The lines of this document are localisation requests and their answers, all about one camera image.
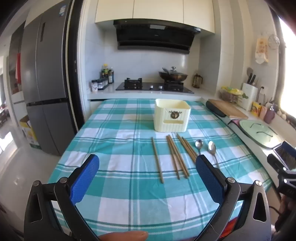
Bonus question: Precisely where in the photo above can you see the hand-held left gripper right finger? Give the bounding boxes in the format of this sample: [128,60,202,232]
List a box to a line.
[193,154,273,241]

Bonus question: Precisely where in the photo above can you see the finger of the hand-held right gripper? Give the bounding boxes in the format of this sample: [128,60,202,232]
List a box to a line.
[273,141,296,171]
[267,153,288,173]

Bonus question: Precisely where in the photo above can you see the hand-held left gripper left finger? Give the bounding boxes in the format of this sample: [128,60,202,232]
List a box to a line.
[24,153,100,241]

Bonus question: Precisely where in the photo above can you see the wooden chopstick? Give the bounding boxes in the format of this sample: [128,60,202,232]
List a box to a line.
[151,137,164,184]
[182,137,199,157]
[166,136,180,180]
[170,134,190,178]
[168,135,187,179]
[176,133,198,163]

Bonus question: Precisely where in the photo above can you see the metal spoon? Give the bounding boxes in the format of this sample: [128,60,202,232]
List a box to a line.
[195,139,204,156]
[207,141,220,169]

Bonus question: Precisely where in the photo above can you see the cream plastic utensil holder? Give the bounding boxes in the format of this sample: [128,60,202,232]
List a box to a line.
[154,98,191,132]

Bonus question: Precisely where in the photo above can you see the person's right hand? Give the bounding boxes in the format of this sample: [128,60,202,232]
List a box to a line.
[279,195,296,232]

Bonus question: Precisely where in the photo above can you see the person's left hand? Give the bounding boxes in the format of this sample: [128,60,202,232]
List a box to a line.
[99,230,149,241]

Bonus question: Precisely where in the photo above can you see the purple soap dispenser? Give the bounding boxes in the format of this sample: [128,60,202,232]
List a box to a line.
[264,104,275,124]

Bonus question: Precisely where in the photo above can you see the teal checked tablecloth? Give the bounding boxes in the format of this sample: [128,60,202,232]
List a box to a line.
[47,98,273,241]

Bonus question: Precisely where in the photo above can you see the wooden cutting board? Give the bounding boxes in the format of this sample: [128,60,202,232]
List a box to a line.
[208,99,248,119]

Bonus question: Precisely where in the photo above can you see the white knife block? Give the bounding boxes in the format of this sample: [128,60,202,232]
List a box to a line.
[240,74,259,111]

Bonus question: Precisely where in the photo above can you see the black tray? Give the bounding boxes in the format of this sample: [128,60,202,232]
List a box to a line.
[205,101,227,118]

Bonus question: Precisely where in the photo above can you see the cardboard box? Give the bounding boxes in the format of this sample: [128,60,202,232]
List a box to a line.
[20,115,41,149]

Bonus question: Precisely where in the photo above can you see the group of condiment bottles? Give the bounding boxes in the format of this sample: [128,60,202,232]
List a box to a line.
[97,78,110,90]

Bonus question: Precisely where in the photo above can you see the brown glass pitcher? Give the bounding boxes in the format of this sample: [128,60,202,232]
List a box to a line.
[193,74,203,89]

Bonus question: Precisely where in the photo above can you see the black gas stove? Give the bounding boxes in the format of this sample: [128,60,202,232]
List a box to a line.
[116,78,195,94]

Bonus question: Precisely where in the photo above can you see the wok with glass lid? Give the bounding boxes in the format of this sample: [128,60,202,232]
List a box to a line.
[158,67,189,83]

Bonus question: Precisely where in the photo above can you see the grey refrigerator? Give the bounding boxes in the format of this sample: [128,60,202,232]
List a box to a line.
[20,0,79,156]

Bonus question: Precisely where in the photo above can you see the black range hood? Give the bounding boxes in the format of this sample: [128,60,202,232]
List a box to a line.
[113,20,201,55]

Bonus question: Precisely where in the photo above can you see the pale green board with handles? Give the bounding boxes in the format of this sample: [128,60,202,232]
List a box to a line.
[239,119,287,149]

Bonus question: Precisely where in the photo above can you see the wire basket with yellow bag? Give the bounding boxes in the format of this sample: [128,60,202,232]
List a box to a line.
[219,86,249,103]

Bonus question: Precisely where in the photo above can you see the hanging wall pouch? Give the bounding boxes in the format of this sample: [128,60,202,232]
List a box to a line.
[255,37,269,63]

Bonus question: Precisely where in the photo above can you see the red wall hanging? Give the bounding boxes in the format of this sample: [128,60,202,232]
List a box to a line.
[15,53,22,82]

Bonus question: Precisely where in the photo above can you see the cream wall cabinets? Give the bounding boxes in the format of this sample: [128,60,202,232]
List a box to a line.
[95,0,215,34]

